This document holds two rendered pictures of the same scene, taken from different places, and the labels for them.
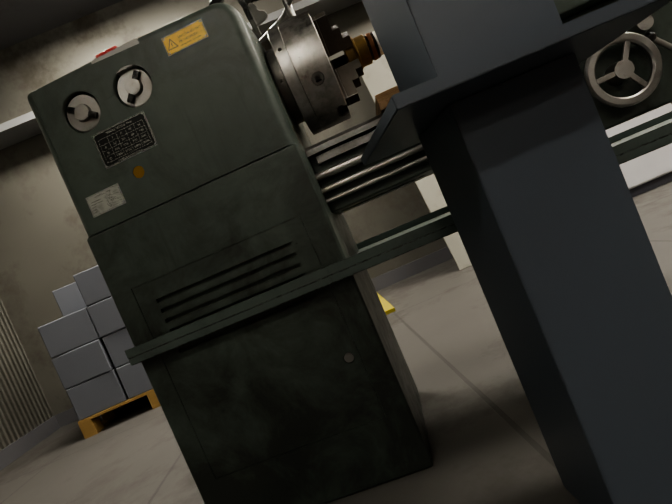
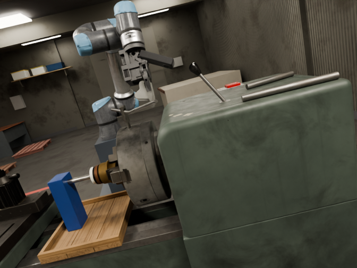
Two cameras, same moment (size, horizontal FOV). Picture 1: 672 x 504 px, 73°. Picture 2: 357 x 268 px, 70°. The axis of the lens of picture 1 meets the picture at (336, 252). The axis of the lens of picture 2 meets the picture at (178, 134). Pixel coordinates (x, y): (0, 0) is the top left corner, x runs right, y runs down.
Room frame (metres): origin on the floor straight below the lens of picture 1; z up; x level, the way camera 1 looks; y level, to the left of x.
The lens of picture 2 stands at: (2.29, -0.05, 1.41)
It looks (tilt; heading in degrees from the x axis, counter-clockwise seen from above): 15 degrees down; 176
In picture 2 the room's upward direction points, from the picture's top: 15 degrees counter-clockwise
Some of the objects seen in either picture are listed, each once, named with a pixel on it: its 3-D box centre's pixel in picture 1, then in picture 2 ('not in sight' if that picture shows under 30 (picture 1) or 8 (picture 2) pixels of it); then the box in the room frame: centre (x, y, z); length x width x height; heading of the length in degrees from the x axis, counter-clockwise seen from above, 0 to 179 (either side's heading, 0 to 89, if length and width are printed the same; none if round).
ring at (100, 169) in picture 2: (361, 51); (107, 172); (1.32, -0.29, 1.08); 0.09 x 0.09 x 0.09; 83
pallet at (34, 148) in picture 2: not in sight; (33, 148); (-5.91, -3.96, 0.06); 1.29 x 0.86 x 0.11; 4
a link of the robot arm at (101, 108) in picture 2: not in sight; (104, 109); (0.75, -0.32, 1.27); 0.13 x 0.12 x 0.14; 103
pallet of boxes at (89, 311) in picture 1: (145, 327); not in sight; (3.51, 1.60, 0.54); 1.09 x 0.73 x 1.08; 94
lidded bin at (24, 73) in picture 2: not in sight; (20, 75); (-7.53, -4.14, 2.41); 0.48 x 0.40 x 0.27; 92
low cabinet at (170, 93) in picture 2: not in sight; (197, 93); (-5.44, 1.44, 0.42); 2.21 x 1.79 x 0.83; 92
